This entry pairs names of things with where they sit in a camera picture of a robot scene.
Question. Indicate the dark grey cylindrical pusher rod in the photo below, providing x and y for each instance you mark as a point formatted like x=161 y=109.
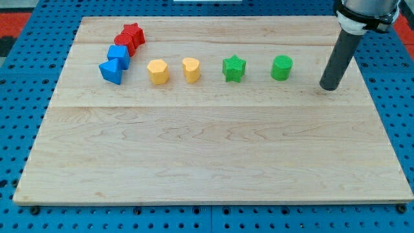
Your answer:
x=339 y=60

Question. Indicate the green star block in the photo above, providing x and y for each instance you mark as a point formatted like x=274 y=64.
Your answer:
x=233 y=69

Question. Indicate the yellow heart block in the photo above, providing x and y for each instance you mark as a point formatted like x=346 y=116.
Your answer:
x=191 y=69

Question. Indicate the red star block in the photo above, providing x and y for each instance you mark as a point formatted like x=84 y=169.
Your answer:
x=136 y=32

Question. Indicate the green cylinder block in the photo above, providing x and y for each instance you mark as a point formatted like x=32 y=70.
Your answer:
x=281 y=67

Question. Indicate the wooden board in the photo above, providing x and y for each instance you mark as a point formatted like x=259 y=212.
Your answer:
x=212 y=142

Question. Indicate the yellow hexagon block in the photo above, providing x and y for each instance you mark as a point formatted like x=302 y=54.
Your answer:
x=158 y=71

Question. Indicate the red cylinder block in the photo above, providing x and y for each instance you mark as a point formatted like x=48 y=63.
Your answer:
x=125 y=40

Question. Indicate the blue cube block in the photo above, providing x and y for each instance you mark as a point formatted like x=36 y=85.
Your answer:
x=121 y=53

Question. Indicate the blue triangle block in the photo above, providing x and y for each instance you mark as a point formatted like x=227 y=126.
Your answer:
x=111 y=71

